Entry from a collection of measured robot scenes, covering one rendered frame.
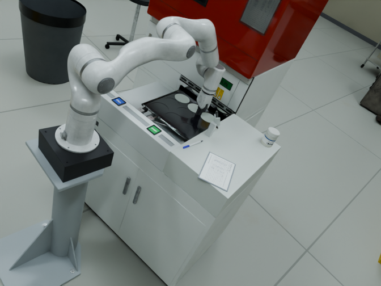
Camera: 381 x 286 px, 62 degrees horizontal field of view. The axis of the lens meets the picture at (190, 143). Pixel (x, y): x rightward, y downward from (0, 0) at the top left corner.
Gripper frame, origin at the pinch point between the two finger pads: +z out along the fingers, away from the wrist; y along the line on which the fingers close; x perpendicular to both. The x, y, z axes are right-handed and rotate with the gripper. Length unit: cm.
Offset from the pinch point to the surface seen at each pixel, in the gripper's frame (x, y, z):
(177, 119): -15.5, 6.6, 2.1
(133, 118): -44.0, 17.5, -4.0
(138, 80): -24, -59, 20
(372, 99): 414, -191, 71
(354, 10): 767, -675, 33
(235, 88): 17.1, -1.5, -18.9
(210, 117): 7.9, 1.9, 2.0
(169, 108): -18.0, -3.6, 2.0
